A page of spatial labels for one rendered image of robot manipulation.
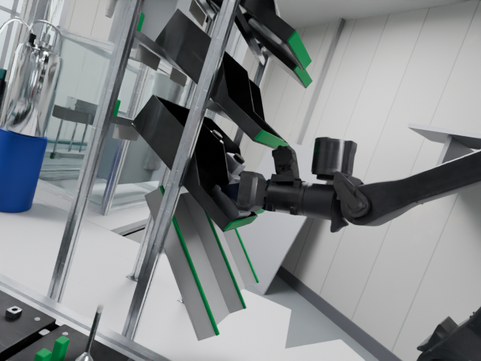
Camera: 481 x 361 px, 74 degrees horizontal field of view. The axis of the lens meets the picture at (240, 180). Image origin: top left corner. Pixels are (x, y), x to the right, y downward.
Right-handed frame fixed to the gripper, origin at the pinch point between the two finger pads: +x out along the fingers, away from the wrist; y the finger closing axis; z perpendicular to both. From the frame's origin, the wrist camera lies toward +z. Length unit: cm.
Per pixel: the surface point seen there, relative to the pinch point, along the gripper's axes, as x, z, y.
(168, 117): 12.9, 11.4, 8.7
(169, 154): 12.0, 4.8, 8.0
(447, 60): -42, 132, -251
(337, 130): 49, 81, -291
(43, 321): 22.3, -25.0, 20.2
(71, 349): 14.7, -26.8, 20.0
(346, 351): -15, -42, -49
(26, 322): 23.2, -24.9, 22.3
